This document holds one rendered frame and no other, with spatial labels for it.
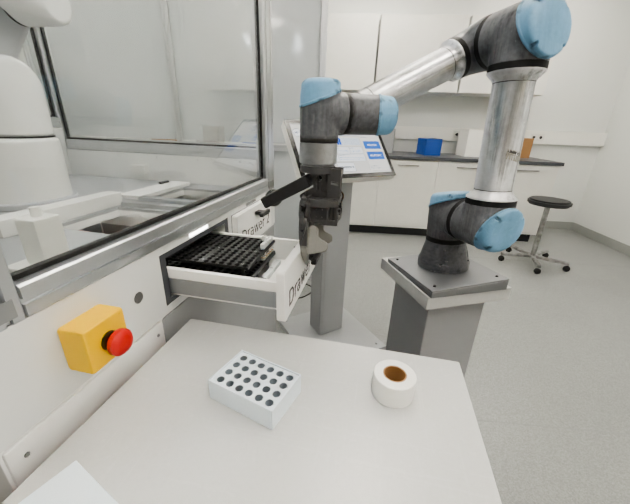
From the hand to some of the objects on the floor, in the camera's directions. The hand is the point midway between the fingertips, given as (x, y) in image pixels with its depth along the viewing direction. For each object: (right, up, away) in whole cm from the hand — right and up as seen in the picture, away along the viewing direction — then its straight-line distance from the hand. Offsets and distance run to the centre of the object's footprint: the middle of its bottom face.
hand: (305, 255), depth 72 cm
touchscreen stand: (+11, -50, +119) cm, 129 cm away
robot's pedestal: (+40, -76, +58) cm, 103 cm away
